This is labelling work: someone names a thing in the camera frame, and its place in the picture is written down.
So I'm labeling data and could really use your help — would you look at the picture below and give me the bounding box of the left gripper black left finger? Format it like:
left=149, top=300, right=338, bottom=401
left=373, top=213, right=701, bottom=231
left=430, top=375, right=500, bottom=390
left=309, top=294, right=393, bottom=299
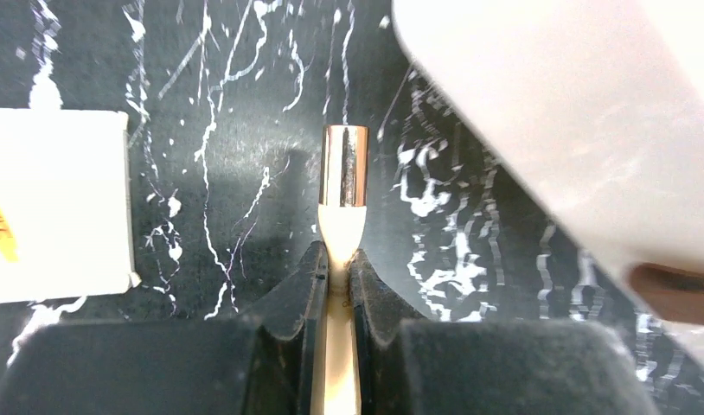
left=0, top=241, right=328, bottom=414

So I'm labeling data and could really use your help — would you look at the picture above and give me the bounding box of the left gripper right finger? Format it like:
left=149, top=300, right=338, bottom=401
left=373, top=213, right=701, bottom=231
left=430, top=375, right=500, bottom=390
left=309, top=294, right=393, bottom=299
left=350, top=252, right=657, bottom=414

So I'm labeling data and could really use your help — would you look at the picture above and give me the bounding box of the beige makeup tube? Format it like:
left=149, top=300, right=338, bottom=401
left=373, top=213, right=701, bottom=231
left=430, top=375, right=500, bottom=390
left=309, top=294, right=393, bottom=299
left=310, top=124, right=368, bottom=414

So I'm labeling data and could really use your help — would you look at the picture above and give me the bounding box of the white square makeup packet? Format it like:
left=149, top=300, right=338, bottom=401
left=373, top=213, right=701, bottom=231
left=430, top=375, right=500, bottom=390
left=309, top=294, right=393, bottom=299
left=0, top=108, right=140, bottom=303

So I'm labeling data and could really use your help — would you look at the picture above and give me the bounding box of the white drawer organizer box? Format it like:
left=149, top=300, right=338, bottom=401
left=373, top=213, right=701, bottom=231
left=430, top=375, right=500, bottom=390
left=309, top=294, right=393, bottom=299
left=390, top=0, right=704, bottom=380

